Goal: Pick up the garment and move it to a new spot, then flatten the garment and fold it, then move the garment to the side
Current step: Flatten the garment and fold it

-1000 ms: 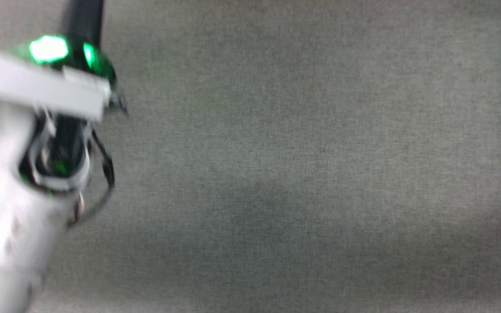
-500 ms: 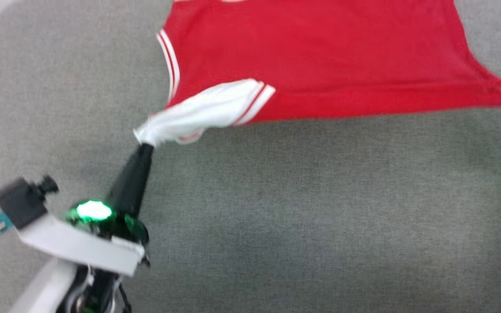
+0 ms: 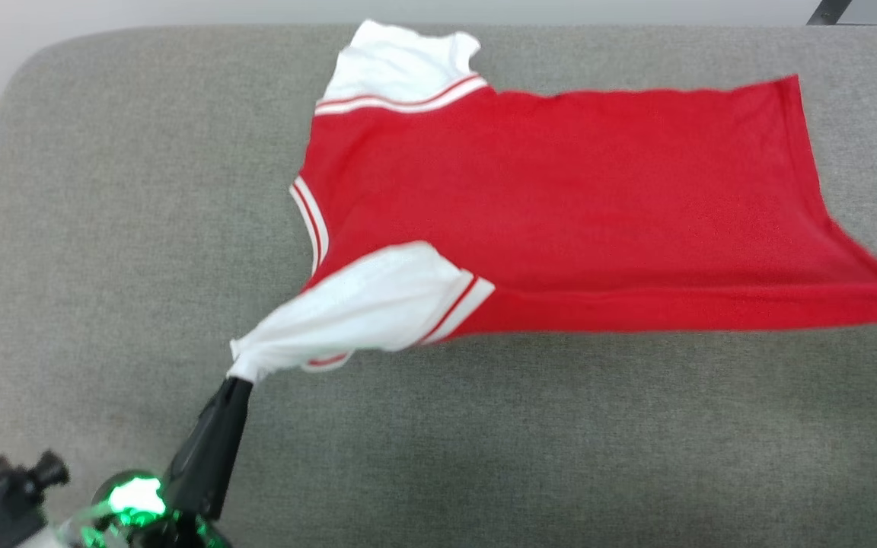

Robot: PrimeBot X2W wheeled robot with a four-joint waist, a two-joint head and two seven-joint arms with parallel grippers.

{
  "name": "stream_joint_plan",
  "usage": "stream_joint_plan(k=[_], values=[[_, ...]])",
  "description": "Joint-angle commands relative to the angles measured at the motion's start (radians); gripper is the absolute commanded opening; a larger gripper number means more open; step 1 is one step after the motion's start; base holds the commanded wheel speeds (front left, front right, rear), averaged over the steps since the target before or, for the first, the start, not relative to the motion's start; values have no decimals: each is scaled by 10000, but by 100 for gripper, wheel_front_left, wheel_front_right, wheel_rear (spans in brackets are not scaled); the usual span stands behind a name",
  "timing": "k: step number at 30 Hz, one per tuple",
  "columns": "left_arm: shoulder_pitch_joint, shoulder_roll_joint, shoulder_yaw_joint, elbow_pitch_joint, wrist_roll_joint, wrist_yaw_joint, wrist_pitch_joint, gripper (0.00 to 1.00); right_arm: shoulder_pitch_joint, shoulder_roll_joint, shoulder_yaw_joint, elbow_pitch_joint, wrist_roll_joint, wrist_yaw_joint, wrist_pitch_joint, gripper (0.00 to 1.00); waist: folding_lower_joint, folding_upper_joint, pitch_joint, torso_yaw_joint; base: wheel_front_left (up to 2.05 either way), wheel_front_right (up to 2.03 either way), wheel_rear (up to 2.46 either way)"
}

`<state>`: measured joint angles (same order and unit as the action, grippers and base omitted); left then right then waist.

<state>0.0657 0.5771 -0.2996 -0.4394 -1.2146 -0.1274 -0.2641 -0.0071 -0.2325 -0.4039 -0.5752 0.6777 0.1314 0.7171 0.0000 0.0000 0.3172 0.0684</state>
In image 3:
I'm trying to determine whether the black slanted metal leg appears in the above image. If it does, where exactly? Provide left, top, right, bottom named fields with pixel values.
left=805, top=0, right=851, bottom=27

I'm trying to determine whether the red and white jersey shirt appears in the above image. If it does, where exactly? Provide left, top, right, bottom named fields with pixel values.
left=228, top=19, right=877, bottom=385

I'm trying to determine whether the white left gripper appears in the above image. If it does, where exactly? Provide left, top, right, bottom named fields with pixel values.
left=65, top=377, right=255, bottom=548

